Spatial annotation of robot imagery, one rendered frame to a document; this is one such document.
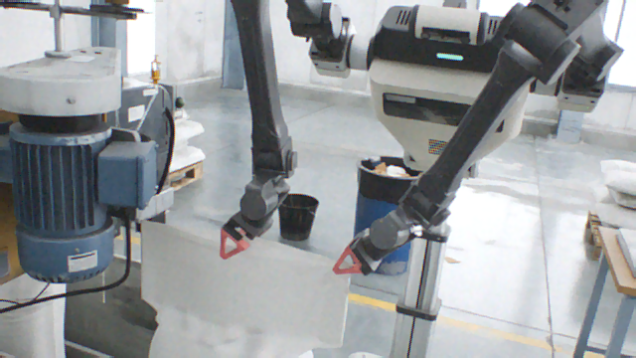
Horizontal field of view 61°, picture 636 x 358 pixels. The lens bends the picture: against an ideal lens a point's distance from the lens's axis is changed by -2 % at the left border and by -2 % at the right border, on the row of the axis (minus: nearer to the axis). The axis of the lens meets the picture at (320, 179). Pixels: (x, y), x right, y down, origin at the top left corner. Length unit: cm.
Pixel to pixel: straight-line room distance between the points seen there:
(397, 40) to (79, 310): 138
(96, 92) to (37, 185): 17
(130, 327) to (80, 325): 22
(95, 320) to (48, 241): 113
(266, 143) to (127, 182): 30
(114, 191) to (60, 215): 9
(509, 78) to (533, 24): 8
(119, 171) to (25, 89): 18
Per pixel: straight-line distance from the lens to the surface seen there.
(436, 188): 101
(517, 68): 86
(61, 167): 89
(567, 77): 134
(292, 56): 974
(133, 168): 89
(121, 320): 197
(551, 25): 84
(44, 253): 95
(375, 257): 110
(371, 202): 334
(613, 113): 918
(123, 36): 712
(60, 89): 85
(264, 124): 105
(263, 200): 105
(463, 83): 136
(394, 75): 138
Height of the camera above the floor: 154
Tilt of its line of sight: 17 degrees down
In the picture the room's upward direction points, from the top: 6 degrees clockwise
